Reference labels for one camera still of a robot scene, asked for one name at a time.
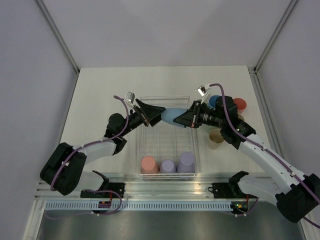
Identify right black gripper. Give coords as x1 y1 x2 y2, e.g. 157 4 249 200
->
174 100 226 129

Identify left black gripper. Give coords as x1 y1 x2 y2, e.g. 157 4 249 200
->
119 98 166 137

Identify light blue cup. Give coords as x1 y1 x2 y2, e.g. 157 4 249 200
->
161 108 187 128

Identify beige cup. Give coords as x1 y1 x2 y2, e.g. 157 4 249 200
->
208 128 224 150
238 114 245 121

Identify large purple cup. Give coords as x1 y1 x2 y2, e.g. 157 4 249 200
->
177 152 195 174

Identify pink cup front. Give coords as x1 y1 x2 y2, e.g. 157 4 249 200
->
140 156 159 174

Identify pink cup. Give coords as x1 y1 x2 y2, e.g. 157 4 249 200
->
233 97 247 114
140 156 159 174

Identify small purple cup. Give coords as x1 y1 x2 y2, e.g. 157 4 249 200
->
160 159 176 174

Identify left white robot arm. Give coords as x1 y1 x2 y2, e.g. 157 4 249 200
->
40 95 166 196

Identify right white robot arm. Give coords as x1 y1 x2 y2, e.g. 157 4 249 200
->
173 96 320 223

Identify clear wire dish rack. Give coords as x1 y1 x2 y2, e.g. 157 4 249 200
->
137 95 198 180

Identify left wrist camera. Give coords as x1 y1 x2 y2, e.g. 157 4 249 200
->
124 92 136 105

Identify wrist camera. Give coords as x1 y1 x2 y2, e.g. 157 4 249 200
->
197 84 211 104
124 92 136 105

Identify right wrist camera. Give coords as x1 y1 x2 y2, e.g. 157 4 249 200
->
197 84 211 104

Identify aluminium front rail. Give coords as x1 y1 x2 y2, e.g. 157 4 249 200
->
34 173 276 200

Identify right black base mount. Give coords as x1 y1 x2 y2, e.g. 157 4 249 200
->
207 182 236 199

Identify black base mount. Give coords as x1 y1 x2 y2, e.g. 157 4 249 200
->
80 182 125 199
207 182 236 199

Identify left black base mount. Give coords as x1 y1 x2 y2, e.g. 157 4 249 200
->
80 182 125 199

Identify right aluminium frame post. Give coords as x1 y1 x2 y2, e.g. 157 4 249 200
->
252 0 300 74

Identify aluminium frame post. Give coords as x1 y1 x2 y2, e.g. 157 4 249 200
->
252 0 300 74
34 0 80 76

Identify white slotted cable duct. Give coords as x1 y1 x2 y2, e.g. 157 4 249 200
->
45 200 233 212

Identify left aluminium frame post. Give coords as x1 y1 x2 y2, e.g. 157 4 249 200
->
34 0 80 76

